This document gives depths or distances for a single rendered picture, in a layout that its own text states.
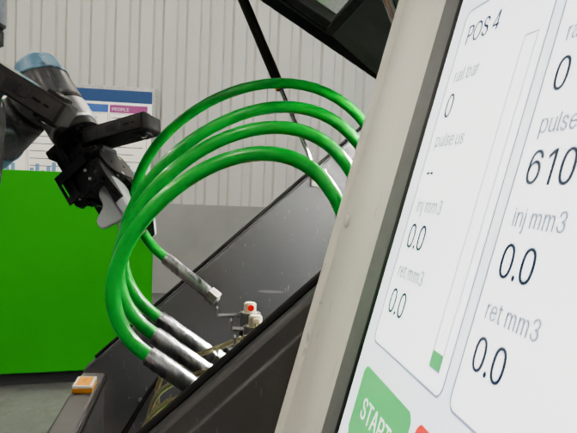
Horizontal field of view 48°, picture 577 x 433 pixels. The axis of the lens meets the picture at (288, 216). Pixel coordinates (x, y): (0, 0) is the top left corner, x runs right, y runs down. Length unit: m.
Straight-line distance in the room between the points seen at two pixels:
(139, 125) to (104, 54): 6.56
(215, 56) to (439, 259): 7.23
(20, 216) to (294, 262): 3.12
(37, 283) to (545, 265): 4.05
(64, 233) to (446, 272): 3.94
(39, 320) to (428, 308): 4.02
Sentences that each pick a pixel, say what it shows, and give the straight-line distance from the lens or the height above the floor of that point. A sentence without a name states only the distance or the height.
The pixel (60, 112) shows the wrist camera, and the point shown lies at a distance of 0.71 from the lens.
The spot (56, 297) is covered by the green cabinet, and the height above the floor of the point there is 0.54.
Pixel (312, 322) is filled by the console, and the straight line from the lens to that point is 0.48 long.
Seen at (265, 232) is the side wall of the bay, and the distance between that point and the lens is 1.15.
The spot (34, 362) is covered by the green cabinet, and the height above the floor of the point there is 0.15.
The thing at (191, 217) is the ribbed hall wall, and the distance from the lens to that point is 7.33.
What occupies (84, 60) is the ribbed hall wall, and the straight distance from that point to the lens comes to 7.54.
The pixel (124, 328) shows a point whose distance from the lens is 0.60.
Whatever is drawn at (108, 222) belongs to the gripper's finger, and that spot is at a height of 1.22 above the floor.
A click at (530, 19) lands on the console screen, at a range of 0.26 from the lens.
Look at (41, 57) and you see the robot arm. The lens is 1.10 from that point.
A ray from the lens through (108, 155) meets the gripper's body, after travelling 0.98.
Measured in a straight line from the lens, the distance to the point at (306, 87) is 0.88.
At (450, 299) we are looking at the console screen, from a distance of 0.25.
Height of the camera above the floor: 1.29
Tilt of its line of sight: 3 degrees down
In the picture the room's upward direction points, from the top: 2 degrees clockwise
